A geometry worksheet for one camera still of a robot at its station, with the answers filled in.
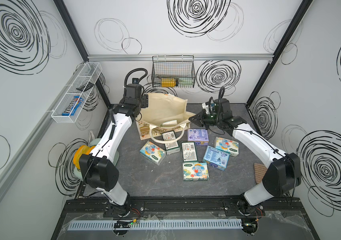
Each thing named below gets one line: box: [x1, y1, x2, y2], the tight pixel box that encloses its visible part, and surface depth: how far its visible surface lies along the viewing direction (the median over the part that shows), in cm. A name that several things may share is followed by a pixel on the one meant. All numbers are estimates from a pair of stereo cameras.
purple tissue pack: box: [187, 128, 209, 146], surface depth 96 cm
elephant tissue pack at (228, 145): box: [214, 136, 239, 157], surface depth 92 cm
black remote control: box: [76, 81, 95, 92], surface depth 82 cm
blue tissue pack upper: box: [202, 145, 230, 171], surface depth 88 cm
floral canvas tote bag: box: [135, 93, 197, 144], surface depth 87 cm
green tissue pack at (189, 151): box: [181, 141, 198, 163], surface depth 89 cm
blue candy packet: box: [61, 96, 84, 116], surface depth 72 cm
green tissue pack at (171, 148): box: [161, 130, 181, 155], surface depth 93 cm
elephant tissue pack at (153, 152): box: [139, 140, 167, 166], surface depth 91 cm
